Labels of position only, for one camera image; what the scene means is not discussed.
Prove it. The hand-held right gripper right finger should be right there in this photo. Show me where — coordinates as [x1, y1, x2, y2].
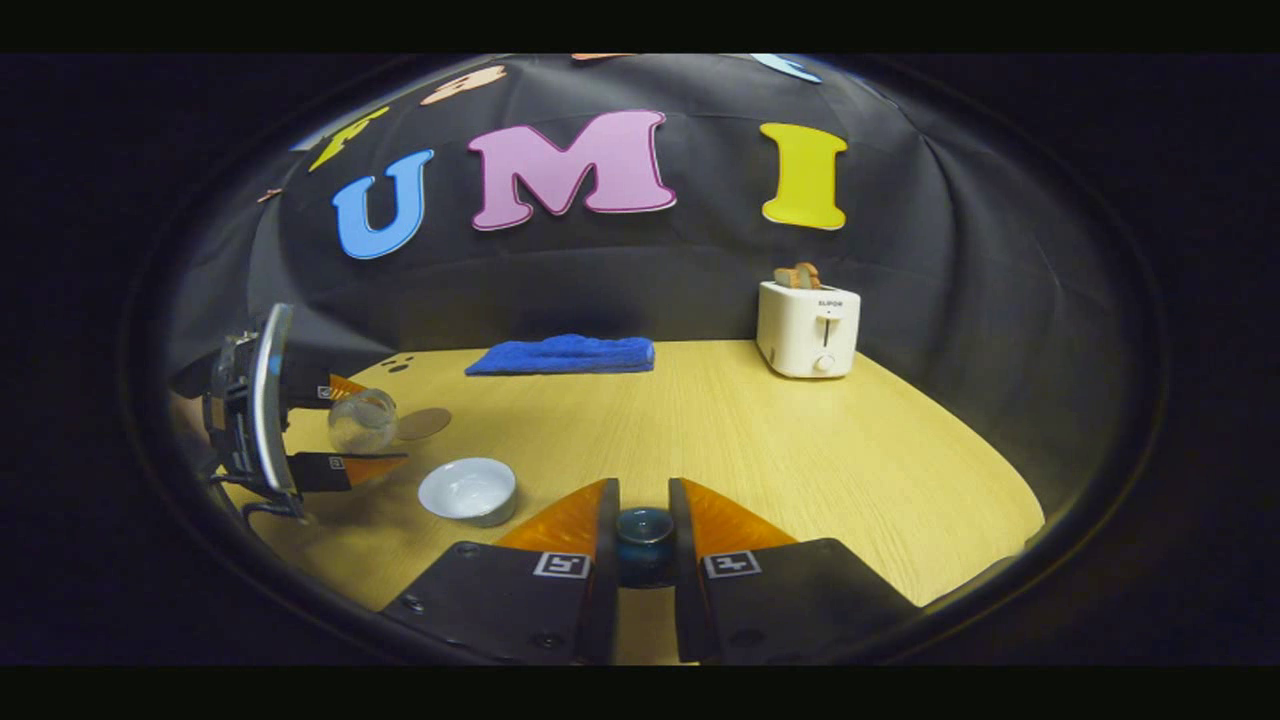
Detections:
[668, 477, 921, 666]

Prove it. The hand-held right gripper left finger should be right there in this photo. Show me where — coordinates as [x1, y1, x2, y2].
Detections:
[380, 477, 621, 666]

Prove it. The clear plastic water bottle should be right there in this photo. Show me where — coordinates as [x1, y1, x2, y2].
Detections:
[327, 388, 399, 454]

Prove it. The round brown coaster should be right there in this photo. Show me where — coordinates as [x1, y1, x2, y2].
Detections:
[396, 407, 453, 442]

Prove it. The folded blue towel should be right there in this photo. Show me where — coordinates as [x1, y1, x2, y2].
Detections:
[464, 334, 656, 377]

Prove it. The white toaster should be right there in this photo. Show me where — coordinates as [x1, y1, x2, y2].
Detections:
[755, 280, 862, 380]

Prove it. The black backdrop cloth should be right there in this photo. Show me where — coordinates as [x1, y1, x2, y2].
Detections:
[165, 53, 1131, 501]

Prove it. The black cable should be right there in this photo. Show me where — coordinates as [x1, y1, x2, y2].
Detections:
[238, 498, 304, 526]

